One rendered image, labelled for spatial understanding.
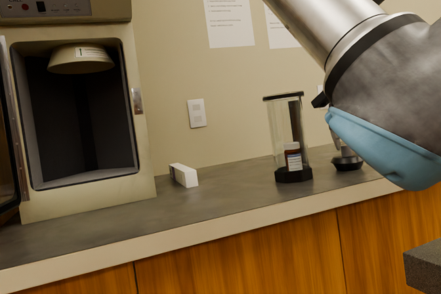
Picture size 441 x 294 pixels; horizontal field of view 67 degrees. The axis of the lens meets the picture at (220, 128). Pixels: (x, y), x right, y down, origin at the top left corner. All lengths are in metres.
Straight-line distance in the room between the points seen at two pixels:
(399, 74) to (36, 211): 0.82
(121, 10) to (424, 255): 0.79
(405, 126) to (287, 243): 0.50
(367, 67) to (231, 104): 1.13
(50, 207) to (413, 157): 0.80
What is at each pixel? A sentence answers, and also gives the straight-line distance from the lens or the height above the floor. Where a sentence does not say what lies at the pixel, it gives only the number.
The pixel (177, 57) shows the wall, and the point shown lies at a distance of 1.40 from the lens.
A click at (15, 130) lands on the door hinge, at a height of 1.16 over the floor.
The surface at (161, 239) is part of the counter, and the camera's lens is 0.64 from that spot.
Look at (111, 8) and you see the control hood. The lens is 0.91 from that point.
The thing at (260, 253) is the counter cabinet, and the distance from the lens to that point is 0.74.
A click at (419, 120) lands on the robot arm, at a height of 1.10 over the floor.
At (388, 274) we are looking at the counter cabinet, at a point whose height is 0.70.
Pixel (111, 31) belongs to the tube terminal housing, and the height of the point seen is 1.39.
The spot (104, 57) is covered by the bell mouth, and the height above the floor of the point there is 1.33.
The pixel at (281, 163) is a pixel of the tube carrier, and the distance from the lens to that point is 0.87.
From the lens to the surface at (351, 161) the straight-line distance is 0.94.
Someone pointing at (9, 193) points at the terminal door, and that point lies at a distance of 0.87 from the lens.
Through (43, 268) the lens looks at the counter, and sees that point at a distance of 0.64.
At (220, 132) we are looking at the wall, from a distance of 1.41.
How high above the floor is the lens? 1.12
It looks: 2 degrees down
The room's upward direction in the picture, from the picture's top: 8 degrees counter-clockwise
